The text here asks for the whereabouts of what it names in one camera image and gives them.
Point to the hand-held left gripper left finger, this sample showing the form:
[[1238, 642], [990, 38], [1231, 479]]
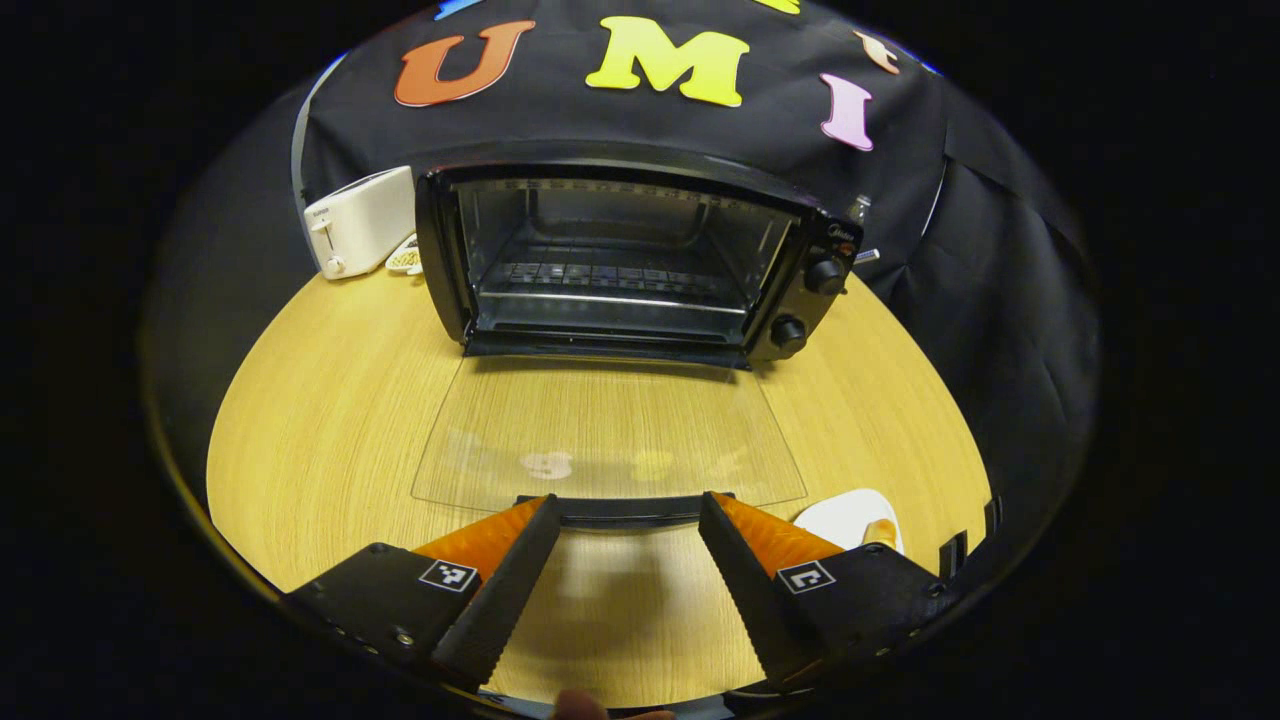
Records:
[[510, 590]]

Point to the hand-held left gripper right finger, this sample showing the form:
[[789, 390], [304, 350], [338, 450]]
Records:
[[745, 590]]

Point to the golden bread roll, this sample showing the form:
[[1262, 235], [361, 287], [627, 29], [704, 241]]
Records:
[[880, 533]]

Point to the black electric oven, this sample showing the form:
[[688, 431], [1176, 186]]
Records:
[[810, 300]]

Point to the white plate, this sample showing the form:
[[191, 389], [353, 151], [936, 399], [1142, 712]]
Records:
[[840, 515]]

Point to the white divided snack dish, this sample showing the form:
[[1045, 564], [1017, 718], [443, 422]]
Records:
[[405, 257]]

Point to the white toaster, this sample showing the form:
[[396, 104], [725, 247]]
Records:
[[360, 225]]

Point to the clear plastic water bottle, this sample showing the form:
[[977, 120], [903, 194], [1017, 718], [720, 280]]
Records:
[[860, 212]]

